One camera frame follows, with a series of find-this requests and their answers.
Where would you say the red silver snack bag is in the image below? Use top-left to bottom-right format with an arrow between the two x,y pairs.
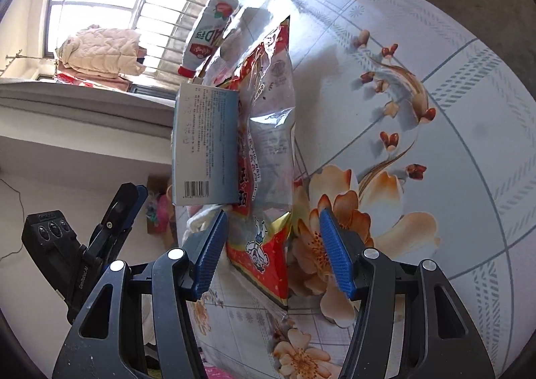
226,19 -> 295,307

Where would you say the light blue barcode box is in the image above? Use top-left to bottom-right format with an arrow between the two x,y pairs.
172,82 -> 238,206

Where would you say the white strawberry drink bottle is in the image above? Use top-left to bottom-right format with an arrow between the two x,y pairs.
178,0 -> 239,79

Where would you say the clear red-printed plastic bag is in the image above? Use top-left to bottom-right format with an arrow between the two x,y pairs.
203,7 -> 290,86

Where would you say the left white gloved hand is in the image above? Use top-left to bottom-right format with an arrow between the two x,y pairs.
186,205 -> 232,233

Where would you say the floral tablecloth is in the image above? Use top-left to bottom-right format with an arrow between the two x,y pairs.
190,0 -> 535,378

